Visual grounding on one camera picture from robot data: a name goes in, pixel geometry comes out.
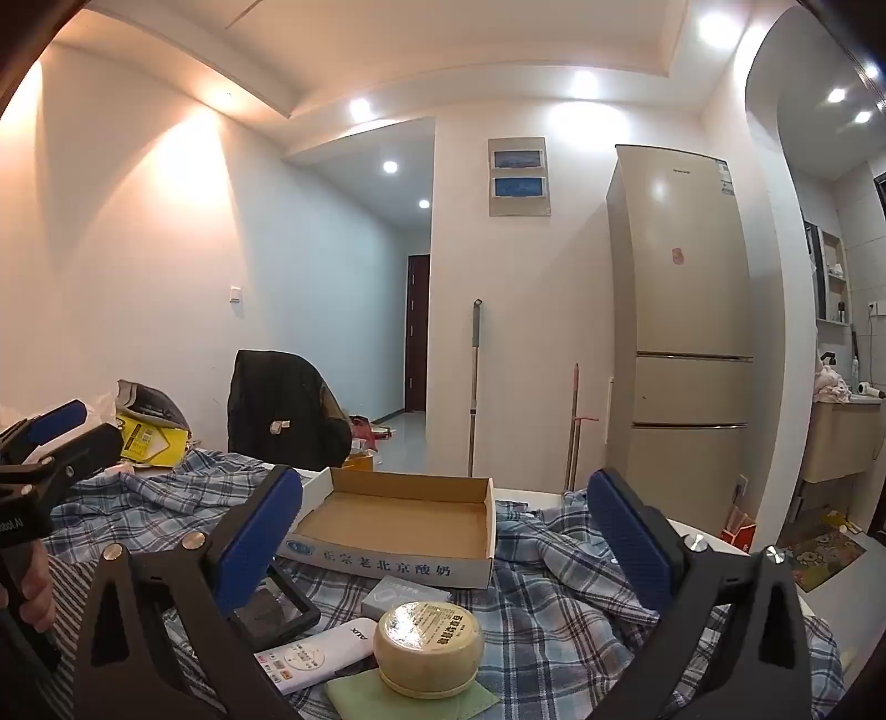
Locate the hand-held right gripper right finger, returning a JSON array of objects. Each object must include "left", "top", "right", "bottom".
[{"left": 587, "top": 467, "right": 814, "bottom": 720}]

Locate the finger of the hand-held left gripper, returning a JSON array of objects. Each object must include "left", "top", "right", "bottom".
[
  {"left": 0, "top": 399, "right": 87, "bottom": 461},
  {"left": 0, "top": 422, "right": 127, "bottom": 503}
]

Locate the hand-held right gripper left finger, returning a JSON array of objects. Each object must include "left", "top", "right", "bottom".
[{"left": 73, "top": 464, "right": 306, "bottom": 720}]

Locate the black box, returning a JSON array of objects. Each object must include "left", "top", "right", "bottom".
[{"left": 231, "top": 557, "right": 323, "bottom": 641}]

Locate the white remote control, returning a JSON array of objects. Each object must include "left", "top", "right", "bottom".
[{"left": 253, "top": 621, "right": 378, "bottom": 697}]

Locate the white cardboard tray box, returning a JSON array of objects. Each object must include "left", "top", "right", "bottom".
[{"left": 277, "top": 467, "right": 497, "bottom": 589}]

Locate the small grey box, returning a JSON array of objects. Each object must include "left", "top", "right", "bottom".
[{"left": 361, "top": 576, "right": 442, "bottom": 622}]

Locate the green paper sheet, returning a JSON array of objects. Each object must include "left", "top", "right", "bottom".
[{"left": 325, "top": 665, "right": 501, "bottom": 720}]

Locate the round yellow container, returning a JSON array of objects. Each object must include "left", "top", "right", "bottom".
[{"left": 374, "top": 601, "right": 484, "bottom": 697}]

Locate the person's left hand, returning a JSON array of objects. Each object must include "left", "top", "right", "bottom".
[{"left": 19, "top": 543, "right": 58, "bottom": 634}]

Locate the white plastic bag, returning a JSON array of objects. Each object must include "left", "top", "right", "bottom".
[{"left": 81, "top": 393, "right": 124, "bottom": 425}]

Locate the yellow paper bag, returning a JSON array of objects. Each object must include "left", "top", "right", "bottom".
[{"left": 117, "top": 412, "right": 189, "bottom": 468}]

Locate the grey bag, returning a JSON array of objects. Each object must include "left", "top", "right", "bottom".
[{"left": 114, "top": 379, "right": 189, "bottom": 430}]

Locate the grey striped cloth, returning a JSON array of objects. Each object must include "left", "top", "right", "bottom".
[{"left": 42, "top": 547, "right": 229, "bottom": 720}]

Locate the red box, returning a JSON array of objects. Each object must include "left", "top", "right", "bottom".
[{"left": 720, "top": 505, "right": 759, "bottom": 555}]

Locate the blue plaid shirt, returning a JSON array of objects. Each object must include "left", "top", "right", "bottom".
[{"left": 48, "top": 446, "right": 846, "bottom": 720}]

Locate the black jacket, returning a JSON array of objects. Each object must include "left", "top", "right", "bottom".
[{"left": 227, "top": 349, "right": 354, "bottom": 472}]

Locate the red bag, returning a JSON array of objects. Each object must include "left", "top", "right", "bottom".
[{"left": 346, "top": 415, "right": 392, "bottom": 444}]

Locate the patterned floor mat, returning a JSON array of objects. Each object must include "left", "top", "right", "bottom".
[{"left": 775, "top": 529, "right": 866, "bottom": 591}]

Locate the beige sink cabinet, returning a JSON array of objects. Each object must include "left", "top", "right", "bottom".
[{"left": 803, "top": 398, "right": 886, "bottom": 527}]

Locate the beige refrigerator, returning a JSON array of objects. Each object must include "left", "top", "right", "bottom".
[{"left": 605, "top": 144, "right": 755, "bottom": 537}]

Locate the dark wooden door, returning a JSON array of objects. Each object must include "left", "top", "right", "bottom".
[{"left": 405, "top": 254, "right": 431, "bottom": 414}]

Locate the crumpled light towel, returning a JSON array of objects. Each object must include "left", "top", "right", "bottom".
[{"left": 813, "top": 367, "right": 851, "bottom": 404}]

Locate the green mop handle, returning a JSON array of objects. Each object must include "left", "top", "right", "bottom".
[{"left": 467, "top": 299, "right": 484, "bottom": 479}]

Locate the bathroom wall shelf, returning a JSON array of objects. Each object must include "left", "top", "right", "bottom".
[{"left": 803, "top": 222, "right": 851, "bottom": 326}]

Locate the wall electrical panel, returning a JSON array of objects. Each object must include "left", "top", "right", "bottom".
[{"left": 488, "top": 136, "right": 553, "bottom": 218}]

